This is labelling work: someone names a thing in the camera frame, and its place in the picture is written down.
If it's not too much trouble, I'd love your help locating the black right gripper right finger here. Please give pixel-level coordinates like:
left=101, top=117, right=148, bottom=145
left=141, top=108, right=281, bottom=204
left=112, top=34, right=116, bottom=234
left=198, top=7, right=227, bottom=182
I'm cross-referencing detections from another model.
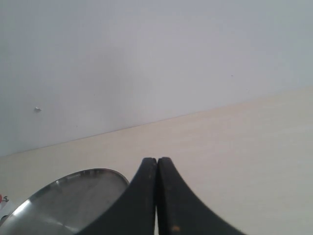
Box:
left=157, top=157, right=243, bottom=235

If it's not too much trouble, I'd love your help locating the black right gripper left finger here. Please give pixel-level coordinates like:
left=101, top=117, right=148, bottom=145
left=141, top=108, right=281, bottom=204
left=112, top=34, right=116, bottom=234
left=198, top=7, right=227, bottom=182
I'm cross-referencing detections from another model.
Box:
left=79, top=158, right=157, bottom=235

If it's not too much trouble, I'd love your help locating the round stainless steel plate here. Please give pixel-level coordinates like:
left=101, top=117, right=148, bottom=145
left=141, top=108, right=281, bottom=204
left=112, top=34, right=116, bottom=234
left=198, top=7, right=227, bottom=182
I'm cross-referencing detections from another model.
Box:
left=0, top=168, right=129, bottom=235

